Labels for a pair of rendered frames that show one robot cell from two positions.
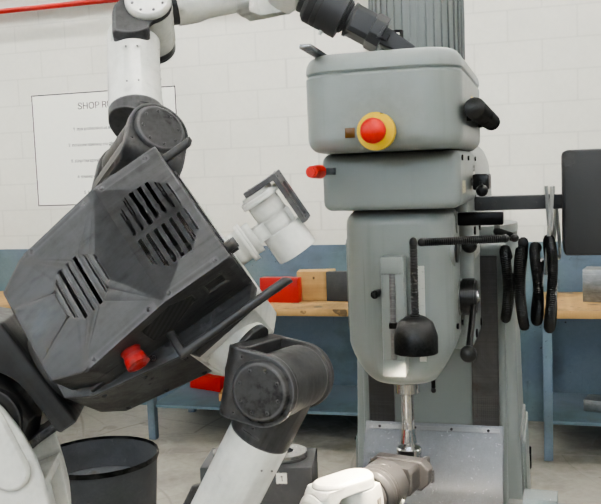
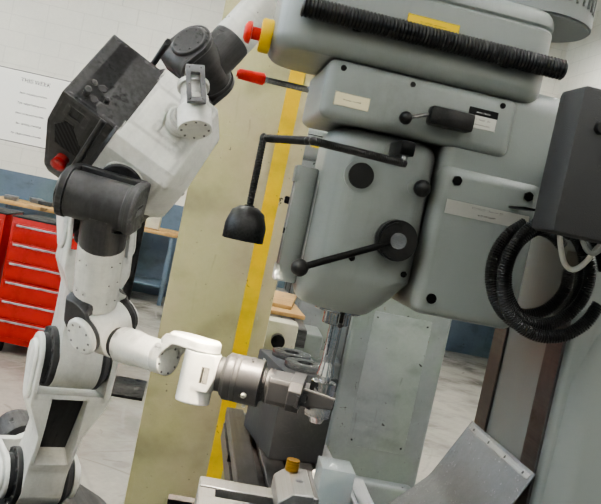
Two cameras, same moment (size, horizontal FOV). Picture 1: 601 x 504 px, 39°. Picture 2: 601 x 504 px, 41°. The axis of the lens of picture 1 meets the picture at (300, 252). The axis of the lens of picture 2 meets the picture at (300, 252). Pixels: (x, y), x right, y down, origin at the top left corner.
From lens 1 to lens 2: 1.75 m
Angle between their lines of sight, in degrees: 66
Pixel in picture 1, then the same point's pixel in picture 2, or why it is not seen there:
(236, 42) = not seen: outside the picture
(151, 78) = (238, 15)
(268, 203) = (182, 87)
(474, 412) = (524, 445)
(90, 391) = not seen: hidden behind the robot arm
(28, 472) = (63, 237)
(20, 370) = not seen: hidden behind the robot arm
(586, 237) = (546, 205)
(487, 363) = (545, 388)
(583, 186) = (560, 137)
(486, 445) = (510, 486)
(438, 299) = (320, 215)
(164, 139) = (183, 46)
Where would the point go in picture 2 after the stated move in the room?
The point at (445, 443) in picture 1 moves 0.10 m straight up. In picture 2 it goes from (491, 468) to (503, 417)
